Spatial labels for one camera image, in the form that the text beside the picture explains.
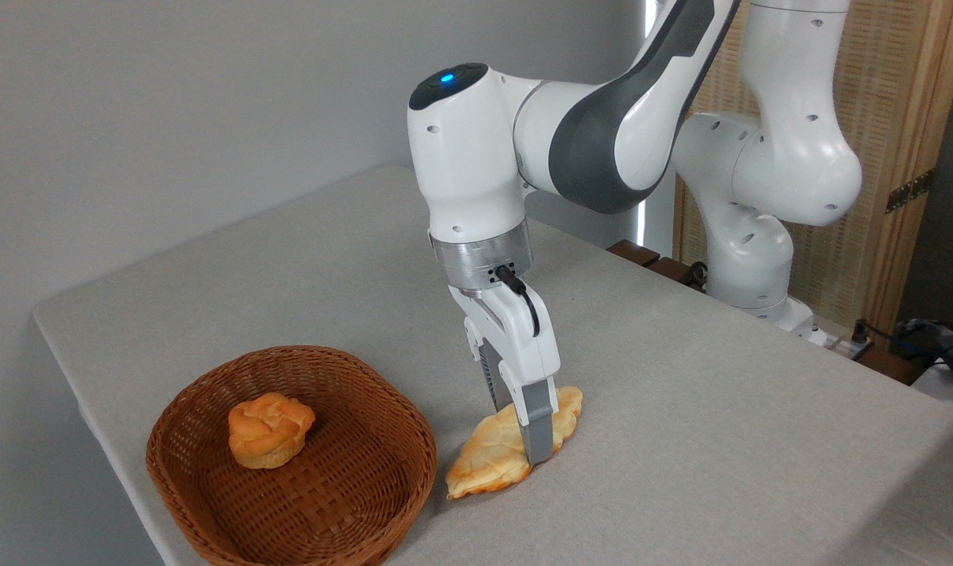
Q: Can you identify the brown wooden block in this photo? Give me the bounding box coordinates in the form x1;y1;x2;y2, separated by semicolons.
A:
854;346;929;386
648;256;694;285
607;240;662;268

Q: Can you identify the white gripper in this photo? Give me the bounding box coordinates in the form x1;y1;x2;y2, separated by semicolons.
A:
448;285;562;467

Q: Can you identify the long leaf-shaped bread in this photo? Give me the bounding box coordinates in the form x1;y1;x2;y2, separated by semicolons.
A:
446;385;584;500

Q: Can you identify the brown woven wicker basket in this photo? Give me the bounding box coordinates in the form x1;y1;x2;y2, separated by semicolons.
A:
145;345;438;566

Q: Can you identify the black cable bundle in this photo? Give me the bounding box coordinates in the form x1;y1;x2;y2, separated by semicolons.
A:
870;313;953;375

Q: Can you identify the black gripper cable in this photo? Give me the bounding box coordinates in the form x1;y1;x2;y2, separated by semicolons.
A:
495;266;542;337

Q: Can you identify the dark metal screen hinge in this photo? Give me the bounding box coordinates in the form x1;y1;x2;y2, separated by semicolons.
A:
885;169;933;215

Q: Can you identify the round orange bread roll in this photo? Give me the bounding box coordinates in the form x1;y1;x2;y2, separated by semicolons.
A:
227;391;317;470

